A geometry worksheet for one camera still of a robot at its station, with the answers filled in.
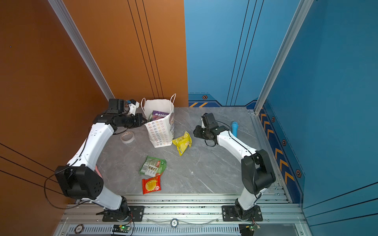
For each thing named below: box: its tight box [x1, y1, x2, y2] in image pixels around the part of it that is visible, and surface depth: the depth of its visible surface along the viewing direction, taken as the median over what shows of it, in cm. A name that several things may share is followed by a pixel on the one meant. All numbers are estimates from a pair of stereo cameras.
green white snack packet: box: [138, 155, 167, 178], surface depth 91 cm
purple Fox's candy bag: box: [152, 110, 170, 121], surface depth 98 cm
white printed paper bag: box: [140, 93, 177, 148], surface depth 92 cm
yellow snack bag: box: [172, 130, 192, 157], surface depth 97 cm
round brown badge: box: [73, 223, 85, 235], surface depth 71 cm
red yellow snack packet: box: [141, 174, 162, 195], surface depth 84 cm
